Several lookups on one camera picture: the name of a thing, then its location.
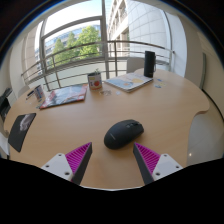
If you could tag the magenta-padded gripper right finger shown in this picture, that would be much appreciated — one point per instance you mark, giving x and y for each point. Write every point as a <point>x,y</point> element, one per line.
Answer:
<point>164,165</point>

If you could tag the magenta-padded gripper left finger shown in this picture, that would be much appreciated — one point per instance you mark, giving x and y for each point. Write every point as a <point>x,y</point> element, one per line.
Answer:
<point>60,165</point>

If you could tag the white and blue booklet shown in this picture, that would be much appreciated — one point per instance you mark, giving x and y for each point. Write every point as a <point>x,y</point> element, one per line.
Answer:
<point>130,81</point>

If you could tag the black mouse pad, grey print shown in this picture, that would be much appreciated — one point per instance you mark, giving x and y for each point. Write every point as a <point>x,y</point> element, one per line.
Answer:
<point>20,131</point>

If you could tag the metal balcony railing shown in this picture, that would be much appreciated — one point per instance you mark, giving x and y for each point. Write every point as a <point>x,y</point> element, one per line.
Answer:
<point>56,72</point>

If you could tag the tall black speaker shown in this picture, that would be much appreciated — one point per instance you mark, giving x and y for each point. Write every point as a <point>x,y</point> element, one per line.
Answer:
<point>149,64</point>

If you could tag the red and black magazine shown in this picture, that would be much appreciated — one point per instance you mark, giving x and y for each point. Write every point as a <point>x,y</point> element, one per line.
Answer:
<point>65,95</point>

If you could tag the white chair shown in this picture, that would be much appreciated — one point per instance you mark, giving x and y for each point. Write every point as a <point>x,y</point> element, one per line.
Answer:
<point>135,65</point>

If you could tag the black computer mouse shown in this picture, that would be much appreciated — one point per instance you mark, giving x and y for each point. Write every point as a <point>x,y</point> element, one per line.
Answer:
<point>121,134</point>

